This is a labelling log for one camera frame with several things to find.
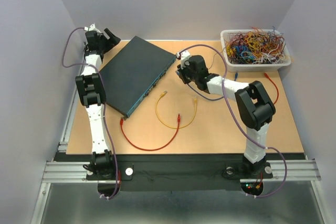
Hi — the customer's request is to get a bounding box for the dark blue network switch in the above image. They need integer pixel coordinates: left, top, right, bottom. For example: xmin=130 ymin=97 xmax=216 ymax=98
xmin=100 ymin=36 xmax=176 ymax=119

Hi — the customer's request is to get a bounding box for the red patch cable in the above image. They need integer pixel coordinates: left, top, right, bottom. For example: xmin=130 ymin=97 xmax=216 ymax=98
xmin=120 ymin=113 xmax=182 ymax=152
xmin=263 ymin=72 xmax=280 ymax=104

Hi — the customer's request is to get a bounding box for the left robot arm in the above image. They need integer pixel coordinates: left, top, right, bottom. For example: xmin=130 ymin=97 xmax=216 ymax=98
xmin=75 ymin=24 xmax=120 ymax=179

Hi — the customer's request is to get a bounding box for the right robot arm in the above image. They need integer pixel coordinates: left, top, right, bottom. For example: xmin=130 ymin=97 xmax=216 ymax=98
xmin=176 ymin=51 xmax=276 ymax=177

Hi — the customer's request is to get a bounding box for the white plastic basket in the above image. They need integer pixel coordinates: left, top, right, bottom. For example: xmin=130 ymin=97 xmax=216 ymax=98
xmin=220 ymin=27 xmax=292 ymax=72

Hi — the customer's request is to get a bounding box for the black base mat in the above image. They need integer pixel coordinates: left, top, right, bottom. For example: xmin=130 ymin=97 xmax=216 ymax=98
xmin=86 ymin=153 xmax=274 ymax=192

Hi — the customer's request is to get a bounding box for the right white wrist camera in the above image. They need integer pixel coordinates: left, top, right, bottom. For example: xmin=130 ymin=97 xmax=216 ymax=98
xmin=176 ymin=50 xmax=191 ymax=69

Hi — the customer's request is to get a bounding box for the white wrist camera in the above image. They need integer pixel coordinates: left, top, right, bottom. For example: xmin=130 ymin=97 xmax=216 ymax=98
xmin=176 ymin=50 xmax=191 ymax=69
xmin=84 ymin=23 xmax=101 ymax=33

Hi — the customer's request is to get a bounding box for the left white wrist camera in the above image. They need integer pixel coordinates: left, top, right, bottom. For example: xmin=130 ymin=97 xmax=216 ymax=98
xmin=84 ymin=23 xmax=101 ymax=33

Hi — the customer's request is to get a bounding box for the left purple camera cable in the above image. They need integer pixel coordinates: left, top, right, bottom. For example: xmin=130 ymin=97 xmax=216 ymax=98
xmin=61 ymin=26 xmax=121 ymax=201

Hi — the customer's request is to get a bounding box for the purple camera cable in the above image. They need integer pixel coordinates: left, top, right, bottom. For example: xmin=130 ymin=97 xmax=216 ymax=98
xmin=61 ymin=26 xmax=121 ymax=201
xmin=178 ymin=45 xmax=287 ymax=199

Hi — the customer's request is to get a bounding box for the tangled colourful wire bundle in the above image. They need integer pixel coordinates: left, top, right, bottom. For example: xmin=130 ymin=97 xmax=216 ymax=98
xmin=222 ymin=26 xmax=291 ymax=65

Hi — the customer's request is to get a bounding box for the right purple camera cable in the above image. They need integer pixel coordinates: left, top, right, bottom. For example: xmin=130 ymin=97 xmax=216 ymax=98
xmin=178 ymin=45 xmax=287 ymax=199

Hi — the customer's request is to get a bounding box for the aluminium left side rail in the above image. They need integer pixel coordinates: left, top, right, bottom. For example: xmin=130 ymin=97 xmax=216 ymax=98
xmin=57 ymin=41 xmax=92 ymax=153

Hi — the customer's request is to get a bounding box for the aluminium rail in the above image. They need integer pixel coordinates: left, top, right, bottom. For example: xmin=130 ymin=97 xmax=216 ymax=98
xmin=57 ymin=41 xmax=92 ymax=153
xmin=42 ymin=160 xmax=321 ymax=183

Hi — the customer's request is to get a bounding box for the aluminium front rail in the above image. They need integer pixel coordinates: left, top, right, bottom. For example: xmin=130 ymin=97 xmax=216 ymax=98
xmin=42 ymin=160 xmax=321 ymax=183

